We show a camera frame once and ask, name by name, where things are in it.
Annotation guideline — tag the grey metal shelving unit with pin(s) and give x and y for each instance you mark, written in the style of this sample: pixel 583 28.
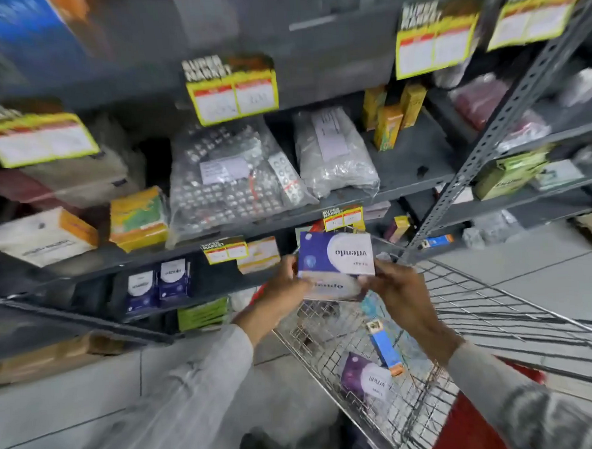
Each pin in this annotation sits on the grey metal shelving unit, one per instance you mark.
pixel 318 82

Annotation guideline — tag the small yellow shelf price tag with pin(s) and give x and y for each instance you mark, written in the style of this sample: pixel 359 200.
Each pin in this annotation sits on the small yellow shelf price tag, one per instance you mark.
pixel 344 218
pixel 224 250

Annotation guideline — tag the small blue and orange box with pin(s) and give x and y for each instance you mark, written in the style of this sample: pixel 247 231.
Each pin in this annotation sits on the small blue and orange box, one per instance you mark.
pixel 438 241

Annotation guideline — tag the red packet in clear bag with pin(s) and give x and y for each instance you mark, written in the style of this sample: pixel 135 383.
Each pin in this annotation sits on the red packet in clear bag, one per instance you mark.
pixel 477 101

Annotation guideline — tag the small yellow and red box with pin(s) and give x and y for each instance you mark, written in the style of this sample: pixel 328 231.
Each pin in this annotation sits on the small yellow and red box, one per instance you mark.
pixel 400 228

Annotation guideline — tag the person's right thumb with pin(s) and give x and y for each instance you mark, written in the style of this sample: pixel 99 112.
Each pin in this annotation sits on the person's right thumb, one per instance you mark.
pixel 388 267

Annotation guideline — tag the person's left forearm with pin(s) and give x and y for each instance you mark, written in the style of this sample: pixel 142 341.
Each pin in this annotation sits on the person's left forearm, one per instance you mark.
pixel 177 406

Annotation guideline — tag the person's left thumb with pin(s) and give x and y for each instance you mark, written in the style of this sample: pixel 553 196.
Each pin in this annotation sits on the person's left thumb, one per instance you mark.
pixel 291 267

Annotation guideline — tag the purple and white medicine box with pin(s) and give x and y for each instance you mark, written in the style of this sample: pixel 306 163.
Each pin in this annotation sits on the purple and white medicine box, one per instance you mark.
pixel 366 376

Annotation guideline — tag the dark blue medicine box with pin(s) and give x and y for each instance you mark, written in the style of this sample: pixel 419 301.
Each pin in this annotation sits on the dark blue medicine box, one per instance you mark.
pixel 141 289
pixel 175 281

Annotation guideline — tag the tall yellow box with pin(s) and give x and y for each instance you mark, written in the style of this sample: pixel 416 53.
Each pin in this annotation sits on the tall yellow box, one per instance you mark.
pixel 374 106
pixel 413 104
pixel 388 127

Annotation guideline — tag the person's left hand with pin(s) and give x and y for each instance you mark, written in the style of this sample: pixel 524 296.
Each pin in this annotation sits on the person's left hand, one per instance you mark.
pixel 275 295

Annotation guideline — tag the lime green box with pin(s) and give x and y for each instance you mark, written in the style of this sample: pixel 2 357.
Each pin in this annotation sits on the lime green box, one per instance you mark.
pixel 202 313

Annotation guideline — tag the clear bag of white pills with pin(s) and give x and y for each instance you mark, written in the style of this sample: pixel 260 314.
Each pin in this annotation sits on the clear bag of white pills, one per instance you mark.
pixel 334 153

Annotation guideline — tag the brown cardboard box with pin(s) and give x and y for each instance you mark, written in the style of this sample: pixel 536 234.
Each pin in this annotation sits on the brown cardboard box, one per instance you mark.
pixel 45 356

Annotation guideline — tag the slim blue and orange box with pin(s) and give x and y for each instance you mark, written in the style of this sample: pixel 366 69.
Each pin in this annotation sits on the slim blue and orange box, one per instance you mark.
pixel 384 347

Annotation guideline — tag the clear bag of blister packs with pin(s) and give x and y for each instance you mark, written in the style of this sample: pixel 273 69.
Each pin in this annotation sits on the clear bag of blister packs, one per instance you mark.
pixel 234 178

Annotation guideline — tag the white and green box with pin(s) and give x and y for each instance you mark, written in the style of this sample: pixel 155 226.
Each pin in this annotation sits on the white and green box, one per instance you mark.
pixel 557 174

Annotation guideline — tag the person's right forearm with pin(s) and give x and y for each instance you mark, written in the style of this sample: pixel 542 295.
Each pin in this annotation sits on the person's right forearm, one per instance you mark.
pixel 528 403

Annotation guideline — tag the large blue box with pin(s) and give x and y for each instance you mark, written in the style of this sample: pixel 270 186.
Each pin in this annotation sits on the large blue box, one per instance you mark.
pixel 28 32

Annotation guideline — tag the red cart child seat flap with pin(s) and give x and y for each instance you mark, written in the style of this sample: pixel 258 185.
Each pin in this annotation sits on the red cart child seat flap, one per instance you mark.
pixel 477 420

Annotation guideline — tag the white and orange box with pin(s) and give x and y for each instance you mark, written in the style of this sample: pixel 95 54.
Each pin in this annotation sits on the white and orange box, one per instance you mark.
pixel 44 237

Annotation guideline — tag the yellow and green box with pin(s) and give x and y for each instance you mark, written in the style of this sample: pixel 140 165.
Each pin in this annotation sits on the yellow and green box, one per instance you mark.
pixel 138 219

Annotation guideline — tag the person's right hand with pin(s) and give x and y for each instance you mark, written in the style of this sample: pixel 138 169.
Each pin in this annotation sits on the person's right hand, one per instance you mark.
pixel 411 300

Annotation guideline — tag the blue and white medicine box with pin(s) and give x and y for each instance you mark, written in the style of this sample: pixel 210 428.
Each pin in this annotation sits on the blue and white medicine box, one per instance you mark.
pixel 336 253
pixel 335 288

